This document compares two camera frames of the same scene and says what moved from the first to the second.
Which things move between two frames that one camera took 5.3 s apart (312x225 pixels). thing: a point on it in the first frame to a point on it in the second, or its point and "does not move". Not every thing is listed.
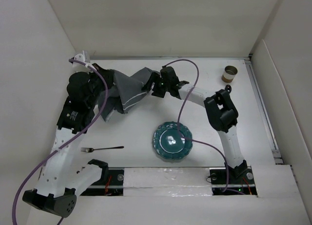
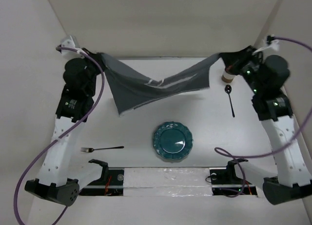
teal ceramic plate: (168, 143) does not move
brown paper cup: (229, 73) does not move
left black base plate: (113, 186) does not move
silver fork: (89, 150) does not move
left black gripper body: (97, 82) to (92, 65)
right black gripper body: (161, 87) to (245, 65)
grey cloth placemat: (126, 89) to (130, 89)
